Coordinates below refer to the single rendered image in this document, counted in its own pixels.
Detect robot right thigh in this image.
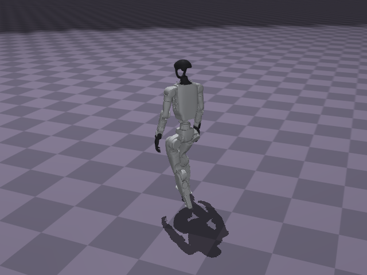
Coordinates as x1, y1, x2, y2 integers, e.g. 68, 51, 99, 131
178, 129, 200, 166

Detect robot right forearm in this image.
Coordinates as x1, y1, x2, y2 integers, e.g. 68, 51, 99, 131
194, 109, 204, 128

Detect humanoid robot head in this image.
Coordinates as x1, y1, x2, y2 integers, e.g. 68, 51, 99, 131
174, 60, 192, 85

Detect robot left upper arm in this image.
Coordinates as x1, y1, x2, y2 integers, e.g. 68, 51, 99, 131
162, 86, 177, 119

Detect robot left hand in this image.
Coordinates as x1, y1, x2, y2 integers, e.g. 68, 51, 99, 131
155, 133, 162, 152

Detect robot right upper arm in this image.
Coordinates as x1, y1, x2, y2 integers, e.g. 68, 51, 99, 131
195, 82, 204, 112

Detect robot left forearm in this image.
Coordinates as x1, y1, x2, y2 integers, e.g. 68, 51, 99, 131
156, 110, 167, 136

